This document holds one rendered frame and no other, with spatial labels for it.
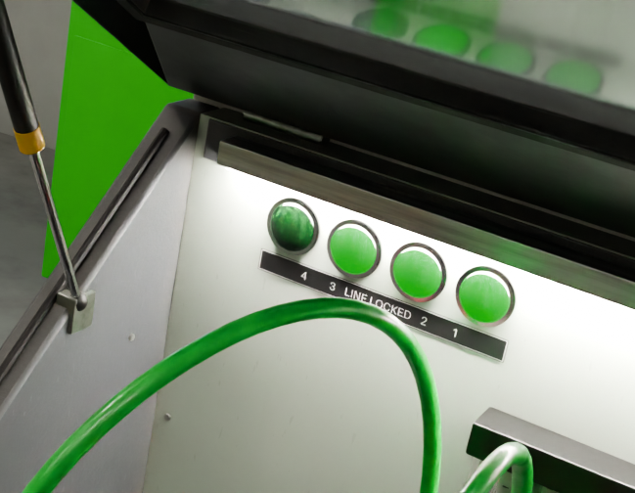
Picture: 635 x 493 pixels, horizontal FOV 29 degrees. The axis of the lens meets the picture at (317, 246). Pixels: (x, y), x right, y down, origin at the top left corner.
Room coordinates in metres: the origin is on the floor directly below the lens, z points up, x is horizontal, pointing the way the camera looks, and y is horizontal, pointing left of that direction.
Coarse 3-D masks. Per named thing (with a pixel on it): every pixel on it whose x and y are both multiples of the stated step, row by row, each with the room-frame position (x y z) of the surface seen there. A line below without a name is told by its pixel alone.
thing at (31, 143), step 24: (0, 0) 0.80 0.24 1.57; (0, 24) 0.80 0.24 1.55; (0, 48) 0.81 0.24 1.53; (0, 72) 0.82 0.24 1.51; (24, 96) 0.83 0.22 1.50; (24, 120) 0.83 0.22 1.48; (24, 144) 0.84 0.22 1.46; (48, 192) 0.86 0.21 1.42; (48, 216) 0.87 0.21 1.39; (72, 288) 0.90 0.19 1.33; (72, 312) 0.90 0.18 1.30
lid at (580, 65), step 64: (128, 0) 0.88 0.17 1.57; (192, 0) 0.88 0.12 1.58; (256, 0) 0.82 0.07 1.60; (320, 0) 0.76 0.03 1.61; (384, 0) 0.72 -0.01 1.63; (448, 0) 0.68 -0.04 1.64; (512, 0) 0.64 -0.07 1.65; (576, 0) 0.61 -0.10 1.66; (192, 64) 0.97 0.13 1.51; (256, 64) 0.89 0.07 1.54; (320, 64) 0.84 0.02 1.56; (384, 64) 0.83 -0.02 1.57; (448, 64) 0.77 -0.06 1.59; (512, 64) 0.73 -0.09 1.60; (576, 64) 0.68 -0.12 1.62; (320, 128) 1.00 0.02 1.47; (384, 128) 0.91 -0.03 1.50; (448, 128) 0.84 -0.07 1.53; (512, 128) 0.78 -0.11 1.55; (576, 128) 0.77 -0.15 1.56; (512, 192) 0.93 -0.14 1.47; (576, 192) 0.85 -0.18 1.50
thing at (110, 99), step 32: (96, 32) 3.60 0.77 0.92; (96, 64) 3.59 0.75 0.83; (128, 64) 3.54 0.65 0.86; (64, 96) 3.64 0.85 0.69; (96, 96) 3.58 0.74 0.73; (128, 96) 3.53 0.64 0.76; (160, 96) 3.49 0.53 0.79; (192, 96) 3.44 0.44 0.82; (64, 128) 3.63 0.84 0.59; (96, 128) 3.58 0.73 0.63; (128, 128) 3.53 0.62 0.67; (64, 160) 3.62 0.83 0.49; (96, 160) 3.57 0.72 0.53; (64, 192) 3.62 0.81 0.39; (96, 192) 3.57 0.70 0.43; (64, 224) 3.61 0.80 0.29
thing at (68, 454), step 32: (256, 320) 0.69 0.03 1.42; (288, 320) 0.71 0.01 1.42; (384, 320) 0.76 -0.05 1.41; (192, 352) 0.66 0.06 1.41; (416, 352) 0.79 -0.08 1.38; (128, 384) 0.64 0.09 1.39; (160, 384) 0.65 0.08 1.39; (96, 416) 0.63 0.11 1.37; (64, 448) 0.61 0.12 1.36; (32, 480) 0.61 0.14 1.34
